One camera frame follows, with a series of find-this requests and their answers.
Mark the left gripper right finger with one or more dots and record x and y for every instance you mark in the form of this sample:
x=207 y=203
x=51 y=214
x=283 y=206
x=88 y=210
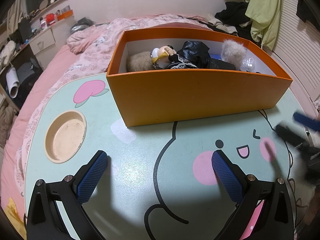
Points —
x=263 y=208

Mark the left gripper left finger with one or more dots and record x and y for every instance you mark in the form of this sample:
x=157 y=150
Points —
x=44 y=220

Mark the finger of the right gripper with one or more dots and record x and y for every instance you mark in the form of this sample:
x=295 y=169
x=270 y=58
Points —
x=306 y=121
x=292 y=138

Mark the white fur pompom keychain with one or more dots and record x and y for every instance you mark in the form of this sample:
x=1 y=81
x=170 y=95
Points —
x=233 y=52

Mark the black satin lace cloth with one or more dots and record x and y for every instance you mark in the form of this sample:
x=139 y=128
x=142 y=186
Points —
x=195 y=55

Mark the small doll figure keychain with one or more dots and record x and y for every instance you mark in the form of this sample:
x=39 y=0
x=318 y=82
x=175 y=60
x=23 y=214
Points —
x=160 y=56

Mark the clear plastic bag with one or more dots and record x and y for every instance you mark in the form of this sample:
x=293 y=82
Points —
x=251 y=65

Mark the mint cartoon lap table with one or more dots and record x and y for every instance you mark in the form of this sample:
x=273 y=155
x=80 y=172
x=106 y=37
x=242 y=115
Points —
x=159 y=183

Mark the black hanging garment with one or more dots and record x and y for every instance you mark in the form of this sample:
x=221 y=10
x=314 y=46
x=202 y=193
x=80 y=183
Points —
x=304 y=13

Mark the blue tin box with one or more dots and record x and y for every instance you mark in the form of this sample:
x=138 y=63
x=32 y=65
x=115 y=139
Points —
x=215 y=56

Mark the black clothes pile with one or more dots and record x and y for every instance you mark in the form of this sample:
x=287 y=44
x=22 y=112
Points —
x=232 y=20

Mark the light green hanging garment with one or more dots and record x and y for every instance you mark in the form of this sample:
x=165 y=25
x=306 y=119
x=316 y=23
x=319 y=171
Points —
x=265 y=17

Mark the orange cardboard box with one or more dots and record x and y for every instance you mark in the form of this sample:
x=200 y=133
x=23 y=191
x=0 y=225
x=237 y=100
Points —
x=159 y=96

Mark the dark red pillow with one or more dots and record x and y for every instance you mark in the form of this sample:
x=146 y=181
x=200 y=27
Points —
x=178 y=25

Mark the brown fur pompom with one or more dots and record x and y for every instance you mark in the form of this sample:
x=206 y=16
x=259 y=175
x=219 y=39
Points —
x=139 y=62

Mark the pink floral duvet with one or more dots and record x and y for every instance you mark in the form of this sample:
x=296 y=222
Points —
x=86 y=53

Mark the white bedside cabinet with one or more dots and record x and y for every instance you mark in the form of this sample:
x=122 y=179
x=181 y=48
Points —
x=48 y=42

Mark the red container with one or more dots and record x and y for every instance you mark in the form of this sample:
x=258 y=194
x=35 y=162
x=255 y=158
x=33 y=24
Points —
x=51 y=18

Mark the small orange box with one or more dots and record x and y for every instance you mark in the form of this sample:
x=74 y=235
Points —
x=65 y=15

